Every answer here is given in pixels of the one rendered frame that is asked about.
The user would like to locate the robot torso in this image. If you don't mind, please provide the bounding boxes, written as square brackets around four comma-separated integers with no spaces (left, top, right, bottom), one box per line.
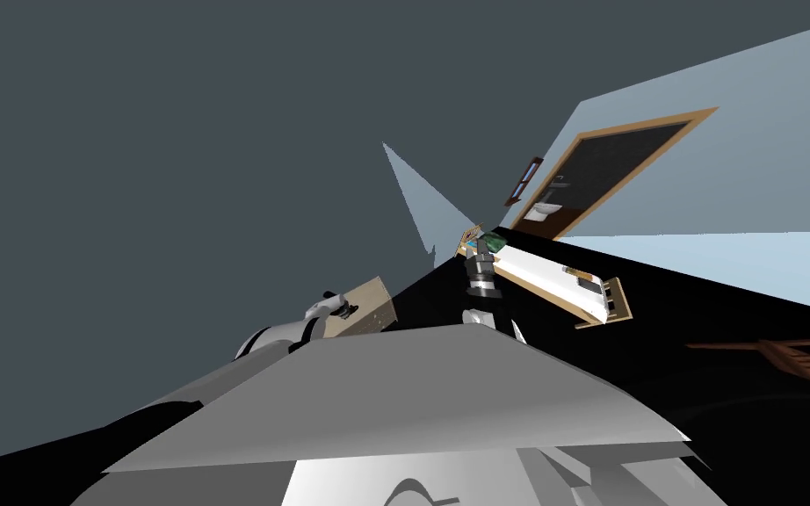
[70,322,729,506]

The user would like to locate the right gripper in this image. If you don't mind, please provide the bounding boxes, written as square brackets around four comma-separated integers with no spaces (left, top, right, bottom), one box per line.
[464,242,497,282]

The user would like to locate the brown framed wall picture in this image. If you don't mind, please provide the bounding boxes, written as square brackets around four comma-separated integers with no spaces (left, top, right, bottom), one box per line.
[503,155,546,208]

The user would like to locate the white sink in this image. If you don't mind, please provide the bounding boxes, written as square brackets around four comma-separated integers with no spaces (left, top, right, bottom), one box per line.
[524,200,564,224]

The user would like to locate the white bed with wooden frame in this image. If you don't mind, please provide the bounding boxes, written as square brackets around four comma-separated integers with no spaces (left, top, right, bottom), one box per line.
[454,224,634,331]

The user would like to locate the brown wooden furniture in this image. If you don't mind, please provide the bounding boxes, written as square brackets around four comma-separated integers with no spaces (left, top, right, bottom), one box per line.
[684,336,810,397]

